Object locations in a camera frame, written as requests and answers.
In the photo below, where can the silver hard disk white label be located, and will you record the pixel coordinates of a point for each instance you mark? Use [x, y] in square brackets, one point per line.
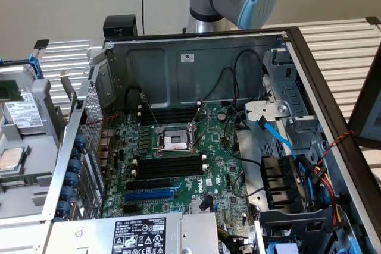
[26, 115]

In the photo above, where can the black table corner cap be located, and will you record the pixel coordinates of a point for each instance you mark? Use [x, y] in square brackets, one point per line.
[373, 20]
[41, 44]

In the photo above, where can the black box device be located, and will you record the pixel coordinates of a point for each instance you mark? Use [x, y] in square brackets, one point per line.
[116, 26]

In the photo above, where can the silver power supply with label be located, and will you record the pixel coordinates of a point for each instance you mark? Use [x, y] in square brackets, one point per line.
[89, 236]

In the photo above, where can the black connector plug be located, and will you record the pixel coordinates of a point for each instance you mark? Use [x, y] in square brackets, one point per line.
[206, 203]

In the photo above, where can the metal socket cover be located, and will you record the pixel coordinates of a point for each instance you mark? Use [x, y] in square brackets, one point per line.
[205, 109]

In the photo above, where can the silver CPU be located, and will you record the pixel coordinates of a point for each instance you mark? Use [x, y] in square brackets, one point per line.
[12, 159]

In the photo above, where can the blue disk carrier bracket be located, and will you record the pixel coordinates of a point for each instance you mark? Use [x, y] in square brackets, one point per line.
[37, 68]

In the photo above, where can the long black expansion slot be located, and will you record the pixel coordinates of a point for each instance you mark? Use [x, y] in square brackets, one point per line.
[149, 184]

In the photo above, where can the green Dell motherboard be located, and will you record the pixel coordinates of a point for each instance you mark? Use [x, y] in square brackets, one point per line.
[217, 159]

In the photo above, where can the white label sticker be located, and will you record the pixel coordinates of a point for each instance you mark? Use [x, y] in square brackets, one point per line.
[186, 58]

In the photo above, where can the graphics card metal bracket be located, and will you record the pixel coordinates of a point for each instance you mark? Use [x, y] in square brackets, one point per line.
[67, 83]

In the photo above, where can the CPU socket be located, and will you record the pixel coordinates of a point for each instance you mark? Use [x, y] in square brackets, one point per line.
[172, 141]

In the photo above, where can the blue expansion slot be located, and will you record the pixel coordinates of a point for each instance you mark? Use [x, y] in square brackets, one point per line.
[149, 195]

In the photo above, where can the round coin cell battery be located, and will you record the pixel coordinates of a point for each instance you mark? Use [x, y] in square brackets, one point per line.
[221, 115]

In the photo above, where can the blue plastic bracket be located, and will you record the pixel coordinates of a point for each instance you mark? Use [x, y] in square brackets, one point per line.
[282, 249]

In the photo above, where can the grey parts rack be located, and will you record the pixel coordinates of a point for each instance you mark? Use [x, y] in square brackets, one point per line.
[41, 93]

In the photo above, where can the black plastic drive bracket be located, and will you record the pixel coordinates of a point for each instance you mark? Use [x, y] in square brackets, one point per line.
[276, 176]

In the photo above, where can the short black expansion slot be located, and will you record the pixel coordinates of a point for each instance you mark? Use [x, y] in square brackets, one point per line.
[132, 209]

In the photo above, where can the metal locking lever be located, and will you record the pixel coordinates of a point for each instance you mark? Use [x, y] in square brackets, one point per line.
[166, 149]
[150, 111]

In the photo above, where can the dark framed side panel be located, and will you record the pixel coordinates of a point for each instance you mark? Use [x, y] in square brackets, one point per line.
[363, 102]

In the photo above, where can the blue slot retainer knob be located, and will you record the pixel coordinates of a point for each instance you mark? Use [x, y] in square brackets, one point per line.
[68, 192]
[75, 165]
[80, 141]
[64, 207]
[75, 153]
[71, 178]

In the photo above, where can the silver metal disk bay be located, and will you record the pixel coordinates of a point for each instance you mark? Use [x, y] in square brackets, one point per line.
[297, 93]

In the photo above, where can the open metal PC case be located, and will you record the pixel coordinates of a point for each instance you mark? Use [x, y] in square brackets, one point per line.
[214, 51]

